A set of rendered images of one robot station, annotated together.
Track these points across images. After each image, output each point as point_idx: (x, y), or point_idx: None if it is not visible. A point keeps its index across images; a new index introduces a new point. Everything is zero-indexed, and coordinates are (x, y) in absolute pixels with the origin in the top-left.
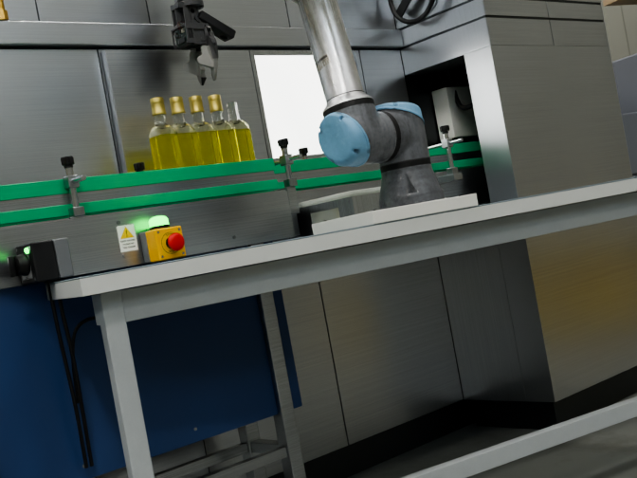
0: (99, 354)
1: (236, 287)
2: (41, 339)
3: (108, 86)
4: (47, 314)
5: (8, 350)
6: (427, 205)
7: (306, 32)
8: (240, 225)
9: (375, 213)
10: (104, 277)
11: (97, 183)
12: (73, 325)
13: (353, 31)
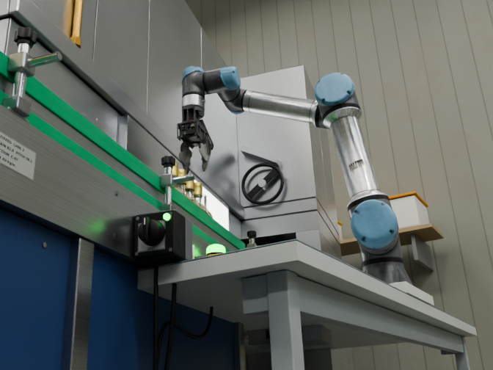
0: (158, 369)
1: (347, 312)
2: (128, 329)
3: (122, 144)
4: (135, 304)
5: (105, 330)
6: (420, 292)
7: (341, 142)
8: None
9: (407, 284)
10: (309, 249)
11: (175, 195)
12: (148, 327)
13: (228, 194)
